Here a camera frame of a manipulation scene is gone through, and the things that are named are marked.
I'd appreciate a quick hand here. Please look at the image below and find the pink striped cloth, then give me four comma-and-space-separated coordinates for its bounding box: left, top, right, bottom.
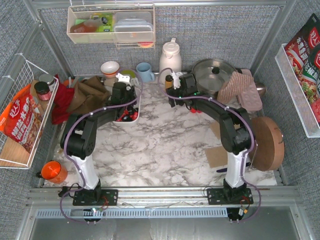
217, 71, 254, 105

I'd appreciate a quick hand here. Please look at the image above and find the red coffee capsule cluster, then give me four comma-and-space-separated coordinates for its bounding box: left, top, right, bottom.
190, 108, 202, 113

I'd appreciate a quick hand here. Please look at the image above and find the brown cardboard square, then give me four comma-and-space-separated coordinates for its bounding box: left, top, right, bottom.
210, 121, 221, 140

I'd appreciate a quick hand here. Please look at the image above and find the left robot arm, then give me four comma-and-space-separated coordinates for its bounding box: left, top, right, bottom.
60, 82, 139, 190

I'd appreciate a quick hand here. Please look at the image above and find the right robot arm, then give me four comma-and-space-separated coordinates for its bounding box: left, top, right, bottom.
165, 73, 255, 189

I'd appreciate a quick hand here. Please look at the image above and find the white rectangular storage basket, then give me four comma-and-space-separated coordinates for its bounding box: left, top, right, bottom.
113, 87, 141, 128

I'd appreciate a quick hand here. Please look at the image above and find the white mesh basket right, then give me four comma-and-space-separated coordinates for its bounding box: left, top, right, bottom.
274, 43, 320, 139

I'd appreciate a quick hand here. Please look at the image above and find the green lidded white cup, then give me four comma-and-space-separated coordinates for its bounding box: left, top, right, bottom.
120, 69, 139, 86

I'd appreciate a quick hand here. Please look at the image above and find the orange spice bottle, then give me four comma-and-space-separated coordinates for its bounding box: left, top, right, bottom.
164, 75, 174, 89

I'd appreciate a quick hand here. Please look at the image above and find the steel pot with glass lid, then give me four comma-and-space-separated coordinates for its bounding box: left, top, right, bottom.
191, 58, 242, 98

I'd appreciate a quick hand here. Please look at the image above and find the white orange striped bowl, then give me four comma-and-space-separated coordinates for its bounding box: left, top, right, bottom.
100, 61, 120, 78

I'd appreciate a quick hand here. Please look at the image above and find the brown cloth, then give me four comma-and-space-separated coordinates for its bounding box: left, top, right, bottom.
66, 76, 111, 114

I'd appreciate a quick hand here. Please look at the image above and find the blue mug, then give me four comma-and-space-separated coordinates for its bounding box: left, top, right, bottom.
136, 62, 155, 83

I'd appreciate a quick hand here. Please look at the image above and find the white thermos jug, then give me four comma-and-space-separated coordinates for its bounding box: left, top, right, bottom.
159, 37, 182, 73

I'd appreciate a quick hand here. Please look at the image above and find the pink yellow sponge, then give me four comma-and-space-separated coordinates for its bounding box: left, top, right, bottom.
137, 41, 154, 49

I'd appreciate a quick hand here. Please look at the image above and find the red cloth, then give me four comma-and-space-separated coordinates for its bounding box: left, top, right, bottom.
51, 80, 85, 125

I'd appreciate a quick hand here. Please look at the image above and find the pink egg tray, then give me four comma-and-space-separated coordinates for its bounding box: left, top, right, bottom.
237, 69, 263, 112

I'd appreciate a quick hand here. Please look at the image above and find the green labelled packet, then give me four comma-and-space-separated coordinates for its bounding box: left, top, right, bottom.
90, 13, 115, 33

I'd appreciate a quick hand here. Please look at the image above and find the clear plastic container stack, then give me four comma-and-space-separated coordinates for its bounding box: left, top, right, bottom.
113, 11, 154, 43

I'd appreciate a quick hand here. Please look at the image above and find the steel cup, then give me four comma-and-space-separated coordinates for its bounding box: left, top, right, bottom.
255, 82, 267, 97

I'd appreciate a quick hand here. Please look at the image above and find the silver lid glass jar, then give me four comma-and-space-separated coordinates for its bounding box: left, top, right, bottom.
39, 73, 56, 92

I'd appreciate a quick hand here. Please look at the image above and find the brown cardboard sheet right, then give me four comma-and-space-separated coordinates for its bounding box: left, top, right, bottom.
205, 146, 228, 168

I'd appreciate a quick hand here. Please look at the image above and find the orange liquid bottle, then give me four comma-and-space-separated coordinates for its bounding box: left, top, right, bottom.
70, 19, 102, 33

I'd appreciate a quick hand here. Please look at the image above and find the dark lid glass jar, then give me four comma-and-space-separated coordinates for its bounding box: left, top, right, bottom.
34, 81, 52, 101

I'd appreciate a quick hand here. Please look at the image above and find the round wooden board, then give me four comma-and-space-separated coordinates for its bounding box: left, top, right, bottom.
249, 116, 285, 172

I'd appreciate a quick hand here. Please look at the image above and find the orange cup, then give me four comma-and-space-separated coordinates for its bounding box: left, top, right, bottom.
35, 160, 68, 184

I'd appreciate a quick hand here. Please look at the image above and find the orange snack bag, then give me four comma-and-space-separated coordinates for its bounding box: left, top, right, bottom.
0, 84, 42, 153

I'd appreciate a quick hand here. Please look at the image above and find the red seasoning packet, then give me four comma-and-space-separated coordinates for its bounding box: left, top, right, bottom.
284, 13, 320, 122

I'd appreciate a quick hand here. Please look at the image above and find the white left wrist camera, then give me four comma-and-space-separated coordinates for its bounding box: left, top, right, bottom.
115, 72, 131, 85

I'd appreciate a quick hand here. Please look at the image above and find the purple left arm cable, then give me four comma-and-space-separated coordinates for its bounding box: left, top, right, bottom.
59, 68, 145, 225

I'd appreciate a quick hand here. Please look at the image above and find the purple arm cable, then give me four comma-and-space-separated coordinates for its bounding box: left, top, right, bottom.
59, 68, 145, 225
157, 67, 262, 223

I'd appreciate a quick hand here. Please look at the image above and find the purple spatula handle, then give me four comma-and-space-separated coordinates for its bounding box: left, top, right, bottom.
216, 168, 228, 173

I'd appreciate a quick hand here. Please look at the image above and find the white wire basket left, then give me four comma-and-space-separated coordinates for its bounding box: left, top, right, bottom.
0, 53, 59, 170

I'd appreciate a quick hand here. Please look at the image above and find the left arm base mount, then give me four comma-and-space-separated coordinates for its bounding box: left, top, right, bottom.
72, 189, 119, 206

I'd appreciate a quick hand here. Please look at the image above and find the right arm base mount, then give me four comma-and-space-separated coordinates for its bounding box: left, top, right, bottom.
206, 184, 254, 205

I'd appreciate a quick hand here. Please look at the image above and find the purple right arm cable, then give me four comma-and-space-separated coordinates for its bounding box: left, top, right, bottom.
157, 67, 262, 223

